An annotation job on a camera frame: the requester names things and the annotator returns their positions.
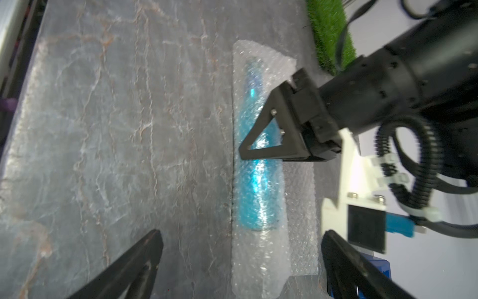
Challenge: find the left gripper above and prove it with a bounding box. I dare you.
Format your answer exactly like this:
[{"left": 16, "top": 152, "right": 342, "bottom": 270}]
[{"left": 239, "top": 48, "right": 429, "bottom": 161}]

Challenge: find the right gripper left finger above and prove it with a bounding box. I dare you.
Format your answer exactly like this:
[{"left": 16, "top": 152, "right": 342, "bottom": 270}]
[{"left": 70, "top": 229, "right": 164, "bottom": 299}]

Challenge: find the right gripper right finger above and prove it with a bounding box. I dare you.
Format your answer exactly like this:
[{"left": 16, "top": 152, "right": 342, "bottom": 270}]
[{"left": 321, "top": 230, "right": 413, "bottom": 299}]

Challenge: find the blue glass bottle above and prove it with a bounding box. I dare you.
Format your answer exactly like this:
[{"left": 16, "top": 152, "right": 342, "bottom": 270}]
[{"left": 235, "top": 55, "right": 286, "bottom": 232}]

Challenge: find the bubble wrap sheet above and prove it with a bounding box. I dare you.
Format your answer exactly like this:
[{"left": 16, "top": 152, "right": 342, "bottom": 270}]
[{"left": 232, "top": 40, "right": 319, "bottom": 299}]

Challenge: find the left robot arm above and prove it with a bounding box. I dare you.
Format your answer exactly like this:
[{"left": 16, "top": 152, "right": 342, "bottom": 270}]
[{"left": 239, "top": 1, "right": 478, "bottom": 179}]

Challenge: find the green artificial grass mat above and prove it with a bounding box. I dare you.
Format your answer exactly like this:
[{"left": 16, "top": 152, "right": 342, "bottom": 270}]
[{"left": 306, "top": 0, "right": 346, "bottom": 75}]

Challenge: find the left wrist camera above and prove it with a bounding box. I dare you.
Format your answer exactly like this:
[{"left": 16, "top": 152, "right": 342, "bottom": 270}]
[{"left": 320, "top": 128, "right": 423, "bottom": 254}]

